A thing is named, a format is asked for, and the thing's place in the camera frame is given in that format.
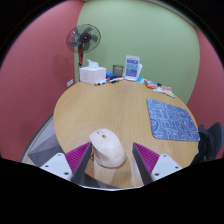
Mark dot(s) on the white tissue box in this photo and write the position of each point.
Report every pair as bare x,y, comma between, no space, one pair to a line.
92,75

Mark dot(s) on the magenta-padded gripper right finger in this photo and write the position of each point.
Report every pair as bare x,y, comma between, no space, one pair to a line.
165,165

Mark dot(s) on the dark translucent cup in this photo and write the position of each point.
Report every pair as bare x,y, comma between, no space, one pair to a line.
118,71

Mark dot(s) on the black chair with bag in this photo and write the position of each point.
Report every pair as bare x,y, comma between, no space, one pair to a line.
209,141

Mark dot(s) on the white snack packet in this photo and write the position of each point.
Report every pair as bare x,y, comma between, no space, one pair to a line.
160,88

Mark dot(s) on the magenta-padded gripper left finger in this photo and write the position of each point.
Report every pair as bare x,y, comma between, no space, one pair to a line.
56,164

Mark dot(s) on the black whiteboard marker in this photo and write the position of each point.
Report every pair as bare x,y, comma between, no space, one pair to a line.
116,80
101,82

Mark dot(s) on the blue whiteboard eraser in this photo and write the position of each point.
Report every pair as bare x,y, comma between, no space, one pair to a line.
110,75

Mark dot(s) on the white wall outlet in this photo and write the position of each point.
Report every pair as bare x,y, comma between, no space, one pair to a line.
70,83

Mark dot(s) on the blue snack packet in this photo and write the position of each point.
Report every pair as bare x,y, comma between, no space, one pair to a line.
141,80

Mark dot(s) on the standing fan with red pole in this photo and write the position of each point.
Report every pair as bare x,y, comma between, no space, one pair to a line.
83,37

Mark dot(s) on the pale pink computer mouse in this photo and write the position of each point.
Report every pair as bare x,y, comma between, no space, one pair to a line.
107,149

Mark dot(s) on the blue patterned mouse pad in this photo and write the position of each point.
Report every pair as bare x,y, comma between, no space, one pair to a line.
171,120

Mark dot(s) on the small black round object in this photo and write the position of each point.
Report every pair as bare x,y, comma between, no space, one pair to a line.
159,84

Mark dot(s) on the grey mesh chair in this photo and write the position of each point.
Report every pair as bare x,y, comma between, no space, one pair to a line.
45,145

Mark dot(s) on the white plastic chair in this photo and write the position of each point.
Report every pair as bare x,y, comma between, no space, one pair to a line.
140,70

